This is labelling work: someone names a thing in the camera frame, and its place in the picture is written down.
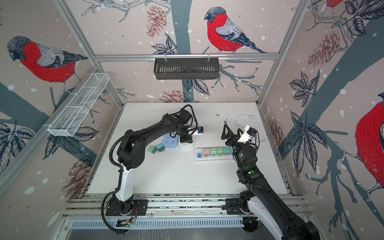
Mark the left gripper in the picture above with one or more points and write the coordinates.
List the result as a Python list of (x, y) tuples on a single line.
[(188, 139)]

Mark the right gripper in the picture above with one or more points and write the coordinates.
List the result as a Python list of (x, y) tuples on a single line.
[(232, 135)]

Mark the white square power socket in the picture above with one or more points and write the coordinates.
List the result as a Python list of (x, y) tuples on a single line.
[(185, 146)]

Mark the teal plug adapter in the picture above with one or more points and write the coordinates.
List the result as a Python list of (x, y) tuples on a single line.
[(228, 150)]

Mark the long white power strip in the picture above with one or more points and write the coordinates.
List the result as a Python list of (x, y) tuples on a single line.
[(198, 156)]

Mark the brown plug adapter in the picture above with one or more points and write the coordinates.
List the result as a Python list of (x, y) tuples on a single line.
[(206, 152)]

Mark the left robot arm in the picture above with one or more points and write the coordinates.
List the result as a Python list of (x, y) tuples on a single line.
[(128, 153)]

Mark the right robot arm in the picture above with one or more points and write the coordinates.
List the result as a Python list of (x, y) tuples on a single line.
[(259, 198)]

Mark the blue square power socket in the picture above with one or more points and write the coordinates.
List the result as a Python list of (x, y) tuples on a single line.
[(170, 141)]

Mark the white mesh shelf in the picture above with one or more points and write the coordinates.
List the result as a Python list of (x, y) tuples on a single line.
[(81, 102)]

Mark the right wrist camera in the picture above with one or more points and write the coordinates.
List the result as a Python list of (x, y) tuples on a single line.
[(248, 135)]

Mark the black wire basket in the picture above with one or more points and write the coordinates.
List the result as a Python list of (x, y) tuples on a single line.
[(187, 68)]

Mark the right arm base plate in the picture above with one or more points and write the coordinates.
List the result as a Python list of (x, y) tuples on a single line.
[(236, 206)]

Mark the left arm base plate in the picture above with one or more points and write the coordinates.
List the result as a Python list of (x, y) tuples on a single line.
[(117, 208)]

